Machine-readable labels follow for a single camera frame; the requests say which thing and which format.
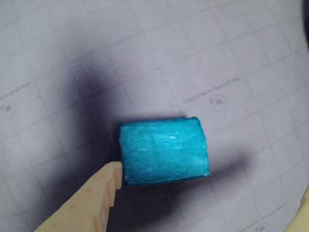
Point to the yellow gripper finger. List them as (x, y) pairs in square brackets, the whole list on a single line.
[(301, 217), (89, 203)]

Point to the blue block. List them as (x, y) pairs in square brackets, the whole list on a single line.
[(164, 152)]

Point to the grey gridded gift wrap sheet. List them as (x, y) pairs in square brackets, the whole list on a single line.
[(193, 48)]

